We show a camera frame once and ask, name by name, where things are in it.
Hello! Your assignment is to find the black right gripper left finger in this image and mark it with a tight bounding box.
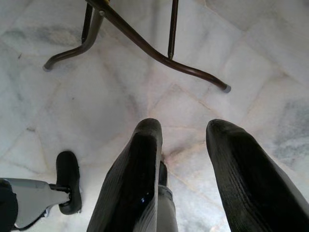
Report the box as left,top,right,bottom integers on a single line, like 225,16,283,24
86,117,163,232

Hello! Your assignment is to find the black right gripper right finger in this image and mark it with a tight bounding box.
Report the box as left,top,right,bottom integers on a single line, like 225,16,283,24
206,118,309,232

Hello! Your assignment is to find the robot black right foot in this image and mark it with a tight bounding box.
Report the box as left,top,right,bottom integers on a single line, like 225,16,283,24
158,161,169,187

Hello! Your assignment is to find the robot black foot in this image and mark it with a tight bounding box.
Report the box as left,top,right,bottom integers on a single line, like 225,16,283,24
158,161,169,187
56,151,83,215

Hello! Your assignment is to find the robot grey right leg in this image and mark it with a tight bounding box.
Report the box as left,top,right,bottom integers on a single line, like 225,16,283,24
156,185,180,232

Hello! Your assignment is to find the robot black left foot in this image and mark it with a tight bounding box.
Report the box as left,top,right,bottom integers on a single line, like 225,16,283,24
56,151,83,215

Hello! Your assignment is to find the long curved brown table leg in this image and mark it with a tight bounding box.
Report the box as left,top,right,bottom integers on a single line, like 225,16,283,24
84,0,232,94

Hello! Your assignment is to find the short curved brown table leg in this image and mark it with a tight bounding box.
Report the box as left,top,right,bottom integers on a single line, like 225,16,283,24
43,9,106,73

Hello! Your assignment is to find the dark brown table brace rod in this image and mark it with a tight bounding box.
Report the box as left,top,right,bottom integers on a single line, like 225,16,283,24
81,3,94,44
167,0,180,59

